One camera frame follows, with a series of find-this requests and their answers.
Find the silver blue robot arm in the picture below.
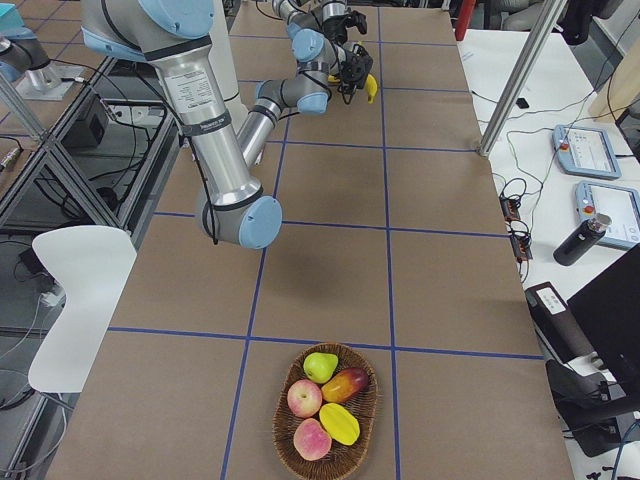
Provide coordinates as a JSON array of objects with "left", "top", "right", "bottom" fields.
[
  {"left": 81, "top": 1, "right": 350, "bottom": 249},
  {"left": 267, "top": 0, "right": 351, "bottom": 45}
]

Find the black monitor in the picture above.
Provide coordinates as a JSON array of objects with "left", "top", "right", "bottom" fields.
[{"left": 568, "top": 246, "right": 639, "bottom": 393}]

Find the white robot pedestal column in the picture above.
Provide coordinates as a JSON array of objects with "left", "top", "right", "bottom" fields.
[{"left": 204, "top": 0, "right": 248, "bottom": 134}]

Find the yellow banana short right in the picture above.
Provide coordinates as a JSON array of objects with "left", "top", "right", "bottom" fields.
[{"left": 319, "top": 403, "right": 361, "bottom": 446}]

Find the woven wicker basket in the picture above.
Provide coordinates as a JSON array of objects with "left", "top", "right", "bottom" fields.
[{"left": 273, "top": 343, "right": 378, "bottom": 479}]

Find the pink apple front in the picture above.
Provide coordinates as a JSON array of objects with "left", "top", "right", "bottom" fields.
[{"left": 293, "top": 418, "right": 332, "bottom": 461}]

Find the blue teach pendant near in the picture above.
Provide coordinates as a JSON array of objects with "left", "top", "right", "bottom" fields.
[{"left": 575, "top": 181, "right": 639, "bottom": 250}]

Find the black water bottle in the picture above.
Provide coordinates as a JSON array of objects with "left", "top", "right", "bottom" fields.
[{"left": 553, "top": 213, "right": 612, "bottom": 266}]

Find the white curved panel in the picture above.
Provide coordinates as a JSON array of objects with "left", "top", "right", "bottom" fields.
[{"left": 28, "top": 225, "right": 137, "bottom": 393}]

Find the orange circuit board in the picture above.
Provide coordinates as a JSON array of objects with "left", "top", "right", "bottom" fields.
[
  {"left": 510, "top": 232, "right": 533, "bottom": 262},
  {"left": 500, "top": 197, "right": 521, "bottom": 221}
]

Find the blue teach pendant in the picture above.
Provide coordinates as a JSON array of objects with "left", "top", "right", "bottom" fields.
[
  {"left": 552, "top": 125, "right": 621, "bottom": 180},
  {"left": 575, "top": 181, "right": 639, "bottom": 250}
]

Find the pink apple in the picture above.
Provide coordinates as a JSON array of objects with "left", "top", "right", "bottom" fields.
[
  {"left": 287, "top": 379, "right": 323, "bottom": 419},
  {"left": 293, "top": 418, "right": 332, "bottom": 461}
]

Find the orange circuit board far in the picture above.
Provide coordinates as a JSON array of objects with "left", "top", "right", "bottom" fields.
[{"left": 500, "top": 197, "right": 521, "bottom": 221}]

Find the black box with label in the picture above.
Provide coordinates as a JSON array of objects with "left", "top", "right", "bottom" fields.
[{"left": 525, "top": 282, "right": 601, "bottom": 363}]

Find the aluminium frame post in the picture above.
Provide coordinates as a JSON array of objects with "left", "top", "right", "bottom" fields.
[{"left": 477, "top": 0, "right": 568, "bottom": 158}]

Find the blue teach pendant far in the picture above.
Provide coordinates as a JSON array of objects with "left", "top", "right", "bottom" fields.
[{"left": 552, "top": 125, "right": 621, "bottom": 180}]

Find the red yellow mango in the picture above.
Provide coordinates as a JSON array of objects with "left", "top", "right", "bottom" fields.
[{"left": 321, "top": 367, "right": 369, "bottom": 403}]

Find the green pear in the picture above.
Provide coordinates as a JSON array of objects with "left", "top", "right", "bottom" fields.
[{"left": 303, "top": 352, "right": 339, "bottom": 384}]

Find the pink apple rear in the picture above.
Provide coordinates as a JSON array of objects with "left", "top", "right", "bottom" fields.
[{"left": 287, "top": 379, "right": 323, "bottom": 419}]

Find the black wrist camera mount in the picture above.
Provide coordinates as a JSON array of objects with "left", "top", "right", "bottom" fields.
[
  {"left": 339, "top": 43, "right": 373, "bottom": 97},
  {"left": 340, "top": 10, "right": 368, "bottom": 35}
]

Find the orange circuit board near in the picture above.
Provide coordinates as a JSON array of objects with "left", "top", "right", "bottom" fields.
[{"left": 510, "top": 232, "right": 533, "bottom": 262}]

